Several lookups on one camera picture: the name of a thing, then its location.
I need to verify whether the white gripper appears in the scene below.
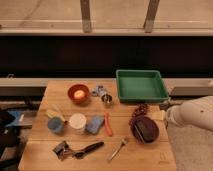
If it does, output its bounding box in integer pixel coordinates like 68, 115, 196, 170
153, 108, 174, 124

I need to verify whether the yellow-orange apple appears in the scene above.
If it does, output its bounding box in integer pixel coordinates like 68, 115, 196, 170
74, 90, 85, 99

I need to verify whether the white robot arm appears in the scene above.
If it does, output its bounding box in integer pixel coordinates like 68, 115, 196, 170
150, 96, 213, 132

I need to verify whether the green plastic tray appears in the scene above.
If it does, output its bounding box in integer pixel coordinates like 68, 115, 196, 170
116, 70, 169, 103

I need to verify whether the bunch of red grapes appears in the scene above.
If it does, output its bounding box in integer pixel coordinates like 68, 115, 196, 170
129, 104, 149, 124

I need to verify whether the dark brown bowl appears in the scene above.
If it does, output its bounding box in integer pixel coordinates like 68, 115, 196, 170
130, 116, 159, 143

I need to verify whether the metal fork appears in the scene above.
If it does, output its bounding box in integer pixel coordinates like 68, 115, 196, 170
107, 137, 128, 162

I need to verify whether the orange carrot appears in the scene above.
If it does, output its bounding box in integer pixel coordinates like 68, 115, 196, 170
104, 113, 113, 137

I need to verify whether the small metal cup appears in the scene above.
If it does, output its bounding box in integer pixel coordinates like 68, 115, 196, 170
101, 94, 112, 106

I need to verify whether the blue-white small object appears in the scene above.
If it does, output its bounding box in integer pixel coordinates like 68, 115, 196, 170
91, 85, 106, 97

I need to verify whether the blue sponge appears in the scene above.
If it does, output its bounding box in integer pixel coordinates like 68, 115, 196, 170
86, 116, 104, 135

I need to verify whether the white round container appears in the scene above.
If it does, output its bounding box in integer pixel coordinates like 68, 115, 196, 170
69, 113, 87, 134

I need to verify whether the red bowl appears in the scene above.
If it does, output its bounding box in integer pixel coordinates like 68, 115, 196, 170
68, 84, 90, 104

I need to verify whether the metal clip tool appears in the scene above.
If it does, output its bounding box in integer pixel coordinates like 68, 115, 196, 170
53, 141, 73, 160

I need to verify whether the blue cup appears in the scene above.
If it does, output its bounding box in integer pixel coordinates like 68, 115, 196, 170
47, 117, 64, 134

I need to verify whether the dark equipment at left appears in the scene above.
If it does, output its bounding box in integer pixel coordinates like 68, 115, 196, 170
0, 109, 36, 171

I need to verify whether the black-handled tool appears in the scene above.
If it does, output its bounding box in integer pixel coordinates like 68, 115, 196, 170
74, 141, 104, 159

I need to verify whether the wooden-handled brush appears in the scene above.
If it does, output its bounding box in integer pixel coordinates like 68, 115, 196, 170
46, 105, 67, 123

